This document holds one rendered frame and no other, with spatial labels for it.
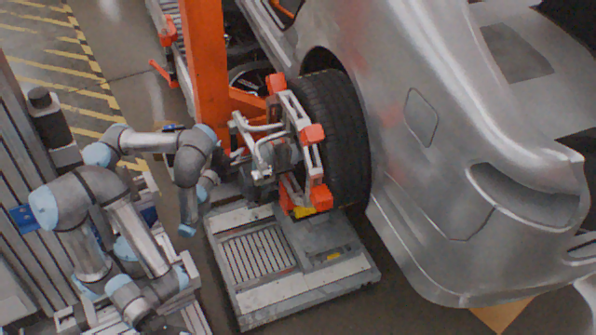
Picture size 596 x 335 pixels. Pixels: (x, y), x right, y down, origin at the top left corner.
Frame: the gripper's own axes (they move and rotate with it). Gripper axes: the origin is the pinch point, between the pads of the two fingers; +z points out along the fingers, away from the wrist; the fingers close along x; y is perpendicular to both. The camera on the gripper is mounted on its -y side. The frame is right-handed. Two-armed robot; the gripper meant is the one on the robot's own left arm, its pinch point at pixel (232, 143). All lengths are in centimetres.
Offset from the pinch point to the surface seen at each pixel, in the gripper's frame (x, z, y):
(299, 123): 34.8, -3.0, -29.1
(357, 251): 69, 11, 68
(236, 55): -54, 107, 33
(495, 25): 101, 124, -23
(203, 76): -22.2, 16.2, -21.4
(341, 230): 57, 16, 60
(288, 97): 23.5, 11.9, -28.1
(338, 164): 55, -8, -18
